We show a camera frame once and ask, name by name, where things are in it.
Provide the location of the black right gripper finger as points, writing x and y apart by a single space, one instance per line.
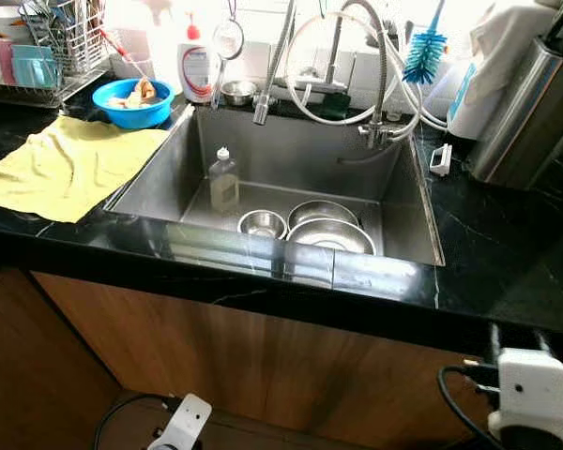
541 340
495 337

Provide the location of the deep steel mixing bowl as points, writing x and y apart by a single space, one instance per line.
334 237

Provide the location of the large steel basin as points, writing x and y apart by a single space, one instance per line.
294 238

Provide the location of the white plastic clip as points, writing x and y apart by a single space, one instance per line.
441 160

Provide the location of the wide shallow steel bowl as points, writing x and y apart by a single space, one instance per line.
324 210

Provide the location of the steel knife block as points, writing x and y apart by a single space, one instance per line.
525 117

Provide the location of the brown wooden cabinet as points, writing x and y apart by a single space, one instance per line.
263 375

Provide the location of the small steel bowl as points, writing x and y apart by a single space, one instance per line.
238 91
263 225

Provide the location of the stainless steel sink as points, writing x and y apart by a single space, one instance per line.
291 159

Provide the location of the white cloth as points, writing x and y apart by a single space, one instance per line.
493 66

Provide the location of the green sponge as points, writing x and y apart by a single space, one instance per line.
335 105

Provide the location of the chrome sink faucet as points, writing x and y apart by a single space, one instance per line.
382 75

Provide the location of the blue bottle brush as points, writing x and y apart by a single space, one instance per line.
424 54

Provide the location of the clear glass bottle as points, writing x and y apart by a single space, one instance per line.
223 183

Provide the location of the chrome spring pull-down sprayer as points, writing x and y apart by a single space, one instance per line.
274 66

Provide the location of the white red-capped soap bottle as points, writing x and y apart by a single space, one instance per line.
196 70

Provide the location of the beige brown sponge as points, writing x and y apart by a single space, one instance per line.
139 92

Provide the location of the blue plastic bowl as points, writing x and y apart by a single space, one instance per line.
117 116

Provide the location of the yellow cloth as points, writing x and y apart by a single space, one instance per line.
66 169

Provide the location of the teal cup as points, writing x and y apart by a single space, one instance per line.
35 67

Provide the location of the white bowl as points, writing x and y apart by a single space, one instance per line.
0 21

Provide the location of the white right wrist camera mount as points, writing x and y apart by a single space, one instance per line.
530 389

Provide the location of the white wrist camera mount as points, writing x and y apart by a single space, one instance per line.
530 389
190 420

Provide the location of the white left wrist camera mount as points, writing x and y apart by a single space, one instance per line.
190 420

